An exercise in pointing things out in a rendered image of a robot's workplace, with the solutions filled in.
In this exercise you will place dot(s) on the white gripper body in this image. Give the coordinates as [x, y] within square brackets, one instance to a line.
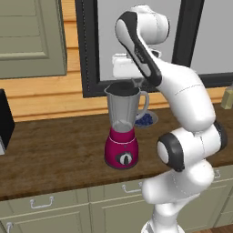
[123, 67]

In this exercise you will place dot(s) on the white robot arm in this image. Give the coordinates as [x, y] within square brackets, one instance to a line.
[188, 100]

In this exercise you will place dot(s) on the black blender lid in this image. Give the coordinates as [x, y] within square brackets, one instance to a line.
[122, 88]

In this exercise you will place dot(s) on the magenta blender with glass jar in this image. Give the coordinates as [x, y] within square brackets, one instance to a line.
[122, 142]

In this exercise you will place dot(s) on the blueberries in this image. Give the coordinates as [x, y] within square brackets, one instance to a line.
[145, 119]

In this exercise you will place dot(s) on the grey bowl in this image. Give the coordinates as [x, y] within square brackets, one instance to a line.
[153, 117]

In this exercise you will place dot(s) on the olive drawer front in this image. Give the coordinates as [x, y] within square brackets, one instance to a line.
[66, 198]
[226, 173]
[106, 194]

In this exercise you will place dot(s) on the black appliance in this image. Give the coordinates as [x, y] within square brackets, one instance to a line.
[5, 121]

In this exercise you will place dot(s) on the black window frame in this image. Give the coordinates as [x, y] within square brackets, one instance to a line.
[88, 60]

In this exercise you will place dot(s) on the olive wall cupboard door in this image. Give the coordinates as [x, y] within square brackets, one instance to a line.
[30, 36]

